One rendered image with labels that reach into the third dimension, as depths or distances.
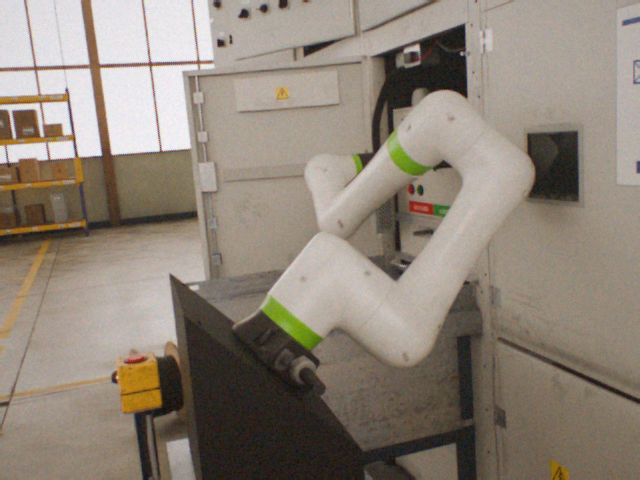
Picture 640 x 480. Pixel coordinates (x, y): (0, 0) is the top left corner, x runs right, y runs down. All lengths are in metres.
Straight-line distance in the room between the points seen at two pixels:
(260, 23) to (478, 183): 1.52
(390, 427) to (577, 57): 0.98
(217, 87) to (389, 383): 1.19
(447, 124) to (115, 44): 11.86
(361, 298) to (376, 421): 0.67
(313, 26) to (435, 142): 1.21
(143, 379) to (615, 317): 0.93
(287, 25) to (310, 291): 1.58
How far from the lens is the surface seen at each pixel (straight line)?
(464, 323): 1.77
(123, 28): 13.08
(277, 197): 2.35
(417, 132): 1.36
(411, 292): 1.20
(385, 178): 1.47
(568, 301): 1.47
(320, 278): 1.13
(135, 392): 1.44
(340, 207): 1.60
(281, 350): 1.09
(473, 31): 1.73
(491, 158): 1.36
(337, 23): 2.41
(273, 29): 2.63
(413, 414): 1.80
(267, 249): 2.37
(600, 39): 1.35
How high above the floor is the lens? 1.33
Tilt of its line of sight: 10 degrees down
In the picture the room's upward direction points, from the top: 5 degrees counter-clockwise
